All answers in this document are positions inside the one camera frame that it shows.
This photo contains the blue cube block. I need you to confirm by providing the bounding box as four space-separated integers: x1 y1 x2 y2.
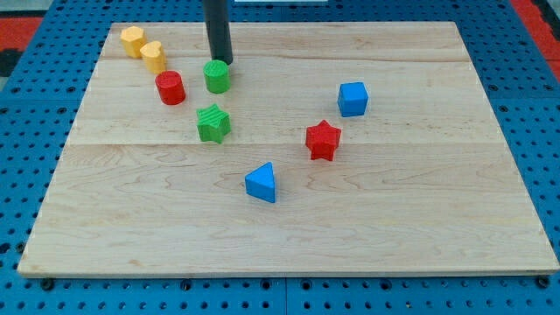
337 82 368 117

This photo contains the yellow heart block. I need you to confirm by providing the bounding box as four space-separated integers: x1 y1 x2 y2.
140 41 166 74

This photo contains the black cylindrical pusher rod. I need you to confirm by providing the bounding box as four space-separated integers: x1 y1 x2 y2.
202 0 234 65

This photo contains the yellow hexagon block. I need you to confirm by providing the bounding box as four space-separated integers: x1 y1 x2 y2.
120 26 147 59

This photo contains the red cylinder block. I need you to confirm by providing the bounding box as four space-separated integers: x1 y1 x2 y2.
155 70 186 105

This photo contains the green cylinder block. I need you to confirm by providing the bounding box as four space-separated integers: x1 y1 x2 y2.
203 59 230 94

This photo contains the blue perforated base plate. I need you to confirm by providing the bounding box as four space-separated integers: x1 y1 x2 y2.
1 1 559 314

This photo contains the red star block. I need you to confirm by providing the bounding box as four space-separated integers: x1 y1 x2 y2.
305 120 341 161

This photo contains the green star block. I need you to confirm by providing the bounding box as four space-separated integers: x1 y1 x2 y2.
196 103 231 144

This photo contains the light wooden board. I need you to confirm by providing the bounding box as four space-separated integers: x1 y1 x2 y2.
18 22 559 278

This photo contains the blue triangle block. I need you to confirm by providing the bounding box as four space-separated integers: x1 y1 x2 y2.
245 162 276 203

